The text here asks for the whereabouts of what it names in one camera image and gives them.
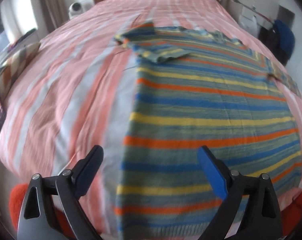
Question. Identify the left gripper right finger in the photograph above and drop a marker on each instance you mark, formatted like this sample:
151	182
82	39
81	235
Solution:
224	186

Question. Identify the blue garment on rack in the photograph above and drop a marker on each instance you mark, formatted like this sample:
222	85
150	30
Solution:
287	38

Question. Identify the striped knit sweater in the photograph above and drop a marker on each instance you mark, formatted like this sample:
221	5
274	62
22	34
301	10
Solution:
196	88

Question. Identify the striped pillow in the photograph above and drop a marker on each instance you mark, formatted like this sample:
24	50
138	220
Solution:
13	67

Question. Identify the pink striped bed cover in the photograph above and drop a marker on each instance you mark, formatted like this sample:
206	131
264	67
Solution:
79	91

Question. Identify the metal clothes rack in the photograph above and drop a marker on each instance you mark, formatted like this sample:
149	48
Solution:
253	9

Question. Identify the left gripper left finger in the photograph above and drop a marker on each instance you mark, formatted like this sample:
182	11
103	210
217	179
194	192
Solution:
70	186

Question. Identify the brown curtain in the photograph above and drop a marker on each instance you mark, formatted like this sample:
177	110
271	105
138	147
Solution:
57	12

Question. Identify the white plastic bag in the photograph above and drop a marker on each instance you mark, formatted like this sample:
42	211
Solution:
249	25

